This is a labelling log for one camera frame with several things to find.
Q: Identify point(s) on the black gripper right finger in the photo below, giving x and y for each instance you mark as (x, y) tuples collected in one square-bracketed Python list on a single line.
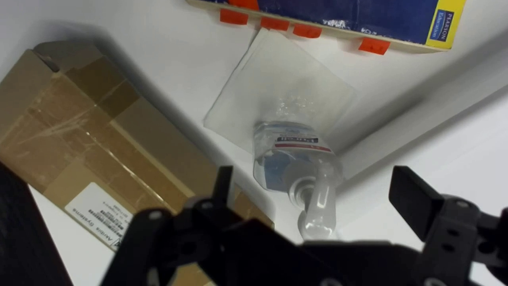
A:
[(454, 227)]

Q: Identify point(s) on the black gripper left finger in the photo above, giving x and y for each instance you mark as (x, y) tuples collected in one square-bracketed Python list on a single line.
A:
[(179, 243)]

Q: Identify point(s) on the clear spray bottle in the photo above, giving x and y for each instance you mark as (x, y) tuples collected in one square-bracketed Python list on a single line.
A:
[(295, 158)]

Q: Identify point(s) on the taped cardboard box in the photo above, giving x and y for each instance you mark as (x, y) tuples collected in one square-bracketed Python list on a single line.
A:
[(79, 131)]

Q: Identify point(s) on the translucent square sheet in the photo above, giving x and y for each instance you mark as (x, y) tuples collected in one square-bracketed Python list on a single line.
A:
[(286, 73)]

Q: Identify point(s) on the blue and yellow book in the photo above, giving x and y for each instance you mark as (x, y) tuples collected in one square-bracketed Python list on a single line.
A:
[(370, 15)]

